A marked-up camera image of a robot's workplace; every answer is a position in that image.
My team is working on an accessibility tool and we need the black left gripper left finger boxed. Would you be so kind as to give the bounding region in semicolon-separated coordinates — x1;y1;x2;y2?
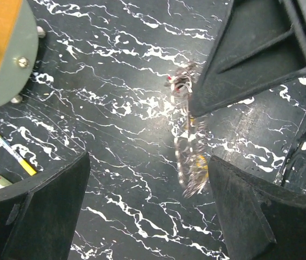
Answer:
0;152;90;259

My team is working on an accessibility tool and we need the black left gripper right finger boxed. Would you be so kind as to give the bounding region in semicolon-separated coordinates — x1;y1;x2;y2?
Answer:
208;156;306;259

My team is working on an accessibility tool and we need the yellow and white pen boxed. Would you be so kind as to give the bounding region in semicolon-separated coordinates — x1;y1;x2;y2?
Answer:
0;135;37;176

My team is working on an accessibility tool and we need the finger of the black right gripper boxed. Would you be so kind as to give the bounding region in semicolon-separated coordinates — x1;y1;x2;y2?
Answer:
189;0;306;117

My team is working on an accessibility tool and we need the round three-colour drawer cabinet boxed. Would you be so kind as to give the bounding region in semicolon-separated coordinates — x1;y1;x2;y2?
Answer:
0;1;45;106

